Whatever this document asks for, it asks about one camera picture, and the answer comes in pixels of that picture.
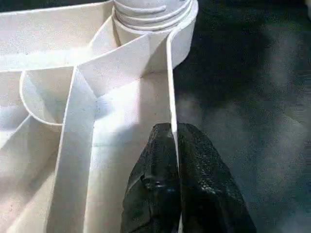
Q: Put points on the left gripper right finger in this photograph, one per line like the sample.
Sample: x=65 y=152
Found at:
x=209 y=194

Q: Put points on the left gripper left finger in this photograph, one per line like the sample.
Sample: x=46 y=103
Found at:
x=150 y=194

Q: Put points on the white plastic table top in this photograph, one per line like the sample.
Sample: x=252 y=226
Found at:
x=48 y=60

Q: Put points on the white plastic table leg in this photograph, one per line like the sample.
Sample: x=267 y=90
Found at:
x=150 y=12

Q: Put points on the black table mat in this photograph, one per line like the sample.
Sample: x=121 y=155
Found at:
x=243 y=97

